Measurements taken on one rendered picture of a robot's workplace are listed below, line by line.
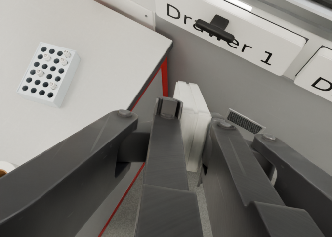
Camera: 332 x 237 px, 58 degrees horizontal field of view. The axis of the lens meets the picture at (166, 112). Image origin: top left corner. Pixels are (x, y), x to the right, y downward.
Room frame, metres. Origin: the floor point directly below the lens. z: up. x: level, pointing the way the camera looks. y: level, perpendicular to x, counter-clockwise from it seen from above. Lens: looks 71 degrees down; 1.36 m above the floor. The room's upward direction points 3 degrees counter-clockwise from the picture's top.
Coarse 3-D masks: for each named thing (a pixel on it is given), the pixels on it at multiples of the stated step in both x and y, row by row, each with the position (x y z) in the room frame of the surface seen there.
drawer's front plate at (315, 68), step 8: (320, 48) 0.25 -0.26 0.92; (320, 56) 0.24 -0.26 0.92; (328, 56) 0.23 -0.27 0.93; (312, 64) 0.24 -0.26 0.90; (320, 64) 0.23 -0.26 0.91; (328, 64) 0.23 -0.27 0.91; (304, 72) 0.24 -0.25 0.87; (312, 72) 0.23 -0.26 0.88; (320, 72) 0.22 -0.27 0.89; (328, 72) 0.22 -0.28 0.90; (296, 80) 0.24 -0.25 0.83; (304, 80) 0.23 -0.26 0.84; (312, 80) 0.22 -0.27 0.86; (320, 80) 0.22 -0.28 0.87; (328, 80) 0.21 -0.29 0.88; (304, 88) 0.22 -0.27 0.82; (312, 88) 0.22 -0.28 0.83; (320, 88) 0.21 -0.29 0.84; (328, 96) 0.20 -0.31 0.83
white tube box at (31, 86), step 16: (48, 48) 0.36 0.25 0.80; (64, 48) 0.35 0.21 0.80; (32, 64) 0.32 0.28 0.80; (48, 64) 0.32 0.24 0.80; (32, 80) 0.28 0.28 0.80; (48, 80) 0.28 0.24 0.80; (64, 80) 0.28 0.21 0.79; (32, 96) 0.24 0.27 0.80; (48, 96) 0.25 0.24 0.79; (64, 96) 0.26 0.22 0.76
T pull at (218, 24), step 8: (216, 16) 0.33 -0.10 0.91; (200, 24) 0.32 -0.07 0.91; (208, 24) 0.32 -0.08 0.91; (216, 24) 0.32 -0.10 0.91; (224, 24) 0.32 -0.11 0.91; (208, 32) 0.31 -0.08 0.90; (216, 32) 0.30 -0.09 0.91; (224, 32) 0.30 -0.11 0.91; (224, 40) 0.29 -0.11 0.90; (232, 40) 0.28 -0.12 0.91
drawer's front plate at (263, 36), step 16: (160, 0) 0.40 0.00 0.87; (176, 0) 0.38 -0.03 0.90; (192, 0) 0.37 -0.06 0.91; (208, 0) 0.35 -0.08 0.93; (160, 16) 0.41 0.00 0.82; (176, 16) 0.38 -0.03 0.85; (192, 16) 0.36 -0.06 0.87; (208, 16) 0.35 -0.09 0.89; (224, 16) 0.33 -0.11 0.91; (240, 16) 0.32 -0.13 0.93; (256, 16) 0.32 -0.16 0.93; (192, 32) 0.36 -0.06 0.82; (240, 32) 0.31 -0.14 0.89; (256, 32) 0.30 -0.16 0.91; (272, 32) 0.28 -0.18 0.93; (288, 32) 0.28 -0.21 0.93; (224, 48) 0.32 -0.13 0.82; (240, 48) 0.30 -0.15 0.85; (256, 48) 0.29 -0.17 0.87; (272, 48) 0.28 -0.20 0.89; (288, 48) 0.26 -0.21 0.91; (256, 64) 0.28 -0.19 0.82; (272, 64) 0.27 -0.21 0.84; (288, 64) 0.25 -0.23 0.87
